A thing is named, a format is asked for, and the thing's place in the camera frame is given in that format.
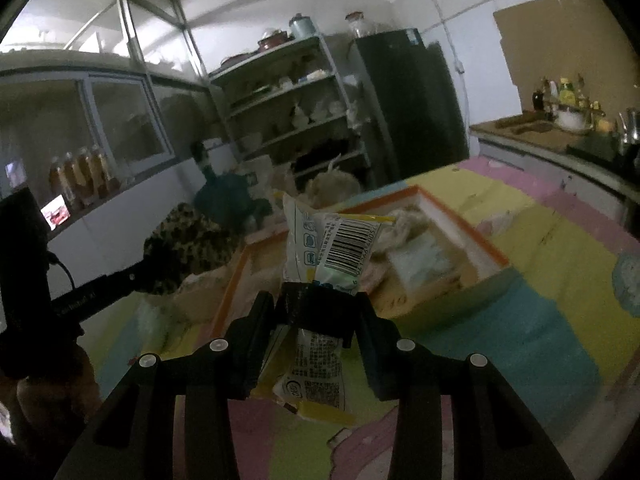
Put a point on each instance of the barcode tissue packet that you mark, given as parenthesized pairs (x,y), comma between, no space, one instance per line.
(325,259)

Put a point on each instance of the jar atop refrigerator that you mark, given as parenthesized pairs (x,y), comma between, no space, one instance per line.
(358,25)

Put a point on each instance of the orange rimmed cardboard box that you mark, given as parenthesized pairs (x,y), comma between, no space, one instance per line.
(439,277)

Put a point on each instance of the white plastic bag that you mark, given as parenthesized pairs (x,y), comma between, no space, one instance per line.
(330,187)

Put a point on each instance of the white fluffy cloth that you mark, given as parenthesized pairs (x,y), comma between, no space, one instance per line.
(408,224)

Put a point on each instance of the leopard print cloth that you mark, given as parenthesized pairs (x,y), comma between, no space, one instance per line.
(185,243)

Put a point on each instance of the kitchen counter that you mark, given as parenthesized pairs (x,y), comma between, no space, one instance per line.
(530,143)

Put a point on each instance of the black refrigerator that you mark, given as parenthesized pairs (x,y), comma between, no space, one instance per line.
(409,93)

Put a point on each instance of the amber liquid bottles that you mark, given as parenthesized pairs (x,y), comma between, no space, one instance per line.
(83,178)

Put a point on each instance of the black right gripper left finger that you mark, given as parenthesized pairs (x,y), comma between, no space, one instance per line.
(132,434)

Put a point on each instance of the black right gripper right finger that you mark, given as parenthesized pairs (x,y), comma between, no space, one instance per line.
(457,419)

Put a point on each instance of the brown cardboard sheet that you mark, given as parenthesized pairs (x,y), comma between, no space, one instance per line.
(573,39)

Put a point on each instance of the metal storage shelf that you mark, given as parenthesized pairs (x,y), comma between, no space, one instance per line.
(290,103)

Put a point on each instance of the teal pot on shelf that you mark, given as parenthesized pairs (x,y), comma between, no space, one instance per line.
(301,27)

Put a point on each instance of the small lit screen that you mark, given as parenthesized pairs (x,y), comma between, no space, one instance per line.
(55,212)

